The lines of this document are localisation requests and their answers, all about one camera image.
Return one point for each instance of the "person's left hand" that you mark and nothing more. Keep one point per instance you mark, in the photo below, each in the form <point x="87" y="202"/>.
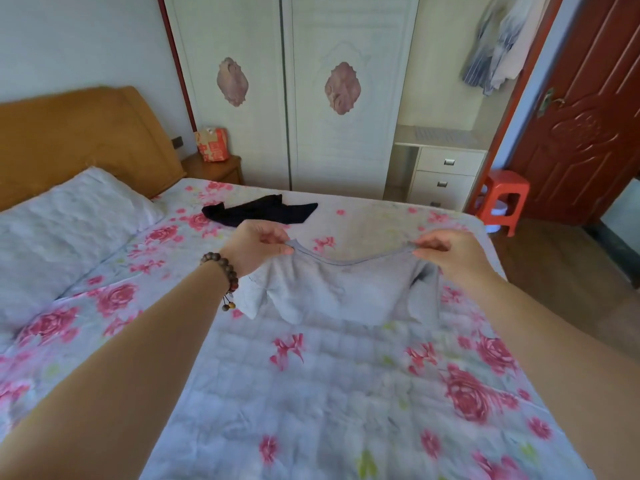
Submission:
<point x="250" y="247"/>

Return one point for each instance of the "person's right hand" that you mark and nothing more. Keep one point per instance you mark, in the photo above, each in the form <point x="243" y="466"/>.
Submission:
<point x="457" y="254"/>

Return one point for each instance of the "person's right thumb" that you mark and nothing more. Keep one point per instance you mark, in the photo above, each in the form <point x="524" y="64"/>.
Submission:
<point x="425" y="255"/>

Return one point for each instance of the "person's left thumb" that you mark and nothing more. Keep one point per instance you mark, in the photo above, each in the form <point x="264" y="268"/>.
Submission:
<point x="277" y="248"/>

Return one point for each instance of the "grey garment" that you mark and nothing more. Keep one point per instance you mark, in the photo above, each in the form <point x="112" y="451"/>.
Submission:
<point x="340" y="287"/>

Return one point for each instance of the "person's right forearm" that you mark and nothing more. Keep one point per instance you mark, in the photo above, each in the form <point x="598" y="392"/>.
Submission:
<point x="560" y="359"/>

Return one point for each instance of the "person's left forearm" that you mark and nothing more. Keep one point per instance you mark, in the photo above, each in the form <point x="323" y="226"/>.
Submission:
<point x="107" y="379"/>

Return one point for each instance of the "black garment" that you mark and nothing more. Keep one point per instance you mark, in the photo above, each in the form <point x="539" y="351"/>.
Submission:
<point x="260" y="210"/>

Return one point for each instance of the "white drawer cabinet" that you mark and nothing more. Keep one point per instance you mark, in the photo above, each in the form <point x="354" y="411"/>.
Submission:
<point x="440" y="167"/>

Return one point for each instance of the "red plastic stool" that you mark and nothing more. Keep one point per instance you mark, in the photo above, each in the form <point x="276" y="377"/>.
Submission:
<point x="502" y="199"/>

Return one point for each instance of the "wooden nightstand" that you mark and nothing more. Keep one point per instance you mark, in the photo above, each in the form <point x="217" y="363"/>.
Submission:
<point x="215" y="169"/>

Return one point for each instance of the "red paper bag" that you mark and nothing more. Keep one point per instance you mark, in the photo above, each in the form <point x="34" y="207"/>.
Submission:
<point x="213" y="144"/>

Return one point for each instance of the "floral bed sheet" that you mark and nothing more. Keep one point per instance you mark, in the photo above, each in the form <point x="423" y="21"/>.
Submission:
<point x="320" y="374"/>

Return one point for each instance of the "white wardrobe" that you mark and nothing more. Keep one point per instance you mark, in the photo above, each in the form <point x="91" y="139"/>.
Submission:
<point x="310" y="89"/>

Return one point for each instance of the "dark red door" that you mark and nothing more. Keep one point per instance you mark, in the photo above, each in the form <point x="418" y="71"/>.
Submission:
<point x="582" y="114"/>

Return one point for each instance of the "white quilted pillow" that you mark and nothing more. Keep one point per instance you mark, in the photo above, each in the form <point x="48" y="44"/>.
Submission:
<point x="60" y="234"/>

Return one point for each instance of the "orange-brown headboard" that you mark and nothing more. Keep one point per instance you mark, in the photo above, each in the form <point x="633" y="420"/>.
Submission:
<point x="80" y="139"/>

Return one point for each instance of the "hanging striped clothes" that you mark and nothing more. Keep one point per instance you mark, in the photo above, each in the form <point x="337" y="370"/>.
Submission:
<point x="500" y="42"/>

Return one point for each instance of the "wall socket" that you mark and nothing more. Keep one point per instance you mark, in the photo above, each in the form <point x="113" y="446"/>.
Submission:
<point x="177" y="142"/>

